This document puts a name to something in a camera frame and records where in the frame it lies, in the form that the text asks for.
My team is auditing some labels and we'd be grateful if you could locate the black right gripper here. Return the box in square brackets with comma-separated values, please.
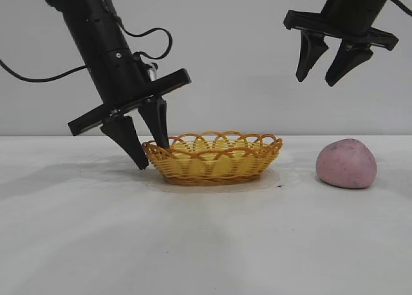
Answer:
[283, 0, 400, 88]

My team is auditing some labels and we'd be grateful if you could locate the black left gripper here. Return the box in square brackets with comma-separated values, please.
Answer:
[67, 45, 192, 171]

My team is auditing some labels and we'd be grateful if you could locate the black left camera cable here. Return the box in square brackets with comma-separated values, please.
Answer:
[102, 5, 174, 61]

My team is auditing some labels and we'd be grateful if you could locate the pink speckled peach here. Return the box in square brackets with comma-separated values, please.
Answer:
[315, 138, 378, 190]

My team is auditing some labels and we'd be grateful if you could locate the yellow woven wicker basket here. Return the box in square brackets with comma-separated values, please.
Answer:
[142, 130, 285, 187]

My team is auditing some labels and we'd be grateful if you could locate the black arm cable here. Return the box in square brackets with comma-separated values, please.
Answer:
[387, 0, 412, 18]
[0, 59, 88, 83]

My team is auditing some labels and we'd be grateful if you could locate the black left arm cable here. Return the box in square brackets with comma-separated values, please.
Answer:
[0, 59, 88, 83]

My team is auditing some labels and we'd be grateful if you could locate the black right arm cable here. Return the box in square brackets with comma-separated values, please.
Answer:
[387, 0, 412, 18]

